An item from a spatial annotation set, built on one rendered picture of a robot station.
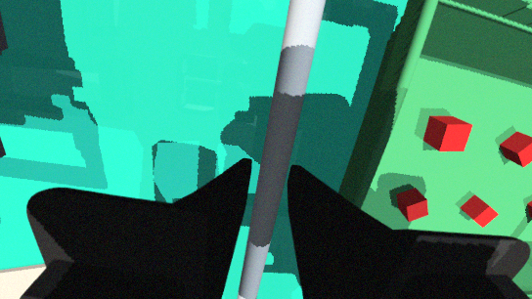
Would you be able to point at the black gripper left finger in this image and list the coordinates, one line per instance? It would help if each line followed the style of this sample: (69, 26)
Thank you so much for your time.
(192, 239)

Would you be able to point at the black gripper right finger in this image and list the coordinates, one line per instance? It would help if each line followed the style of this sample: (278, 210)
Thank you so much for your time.
(344, 253)

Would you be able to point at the green plastic tray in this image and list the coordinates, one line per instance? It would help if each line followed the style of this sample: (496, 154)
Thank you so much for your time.
(471, 59)

